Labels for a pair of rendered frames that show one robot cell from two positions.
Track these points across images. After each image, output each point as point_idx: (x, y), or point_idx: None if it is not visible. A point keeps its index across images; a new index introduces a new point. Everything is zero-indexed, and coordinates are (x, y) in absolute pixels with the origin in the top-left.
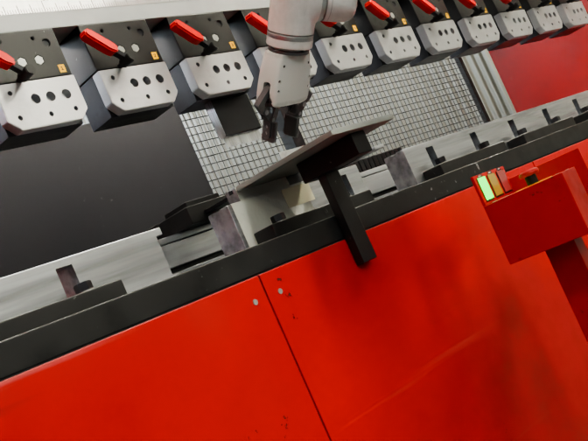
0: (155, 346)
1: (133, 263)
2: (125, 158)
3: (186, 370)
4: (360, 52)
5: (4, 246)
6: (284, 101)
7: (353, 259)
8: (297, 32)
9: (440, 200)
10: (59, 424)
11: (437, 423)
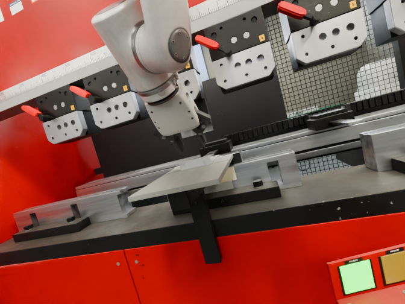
0: (61, 270)
1: (103, 207)
2: (234, 93)
3: (75, 284)
4: (348, 35)
5: None
6: (170, 132)
7: None
8: (138, 89)
9: (348, 221)
10: (23, 286)
11: None
